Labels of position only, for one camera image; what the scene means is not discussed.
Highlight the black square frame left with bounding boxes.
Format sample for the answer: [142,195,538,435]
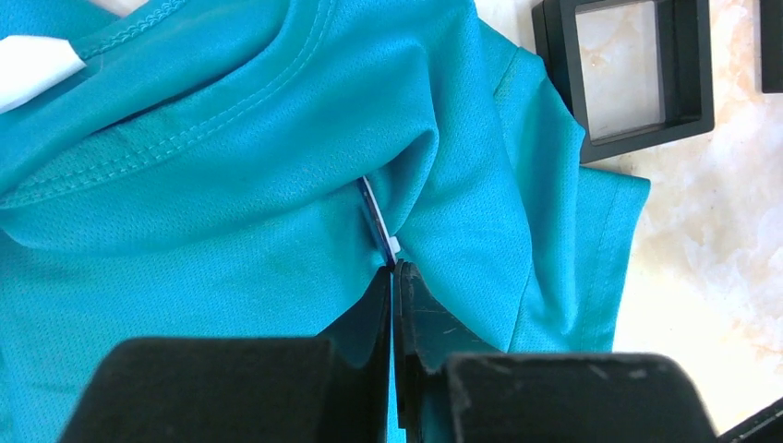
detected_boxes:
[532,1,715,163]

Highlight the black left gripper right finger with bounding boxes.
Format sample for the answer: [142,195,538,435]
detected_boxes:
[392,261,717,442]

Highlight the teal garment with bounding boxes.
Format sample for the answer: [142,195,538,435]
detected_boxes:
[1,1,650,442]

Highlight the black folded frame stand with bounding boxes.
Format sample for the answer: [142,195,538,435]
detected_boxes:
[759,0,782,94]

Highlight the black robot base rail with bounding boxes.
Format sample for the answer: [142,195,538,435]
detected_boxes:
[717,398,783,443]

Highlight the white garment tag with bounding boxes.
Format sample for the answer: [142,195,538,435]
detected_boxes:
[1,35,86,114]

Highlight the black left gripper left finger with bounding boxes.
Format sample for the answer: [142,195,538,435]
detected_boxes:
[61,267,392,442]

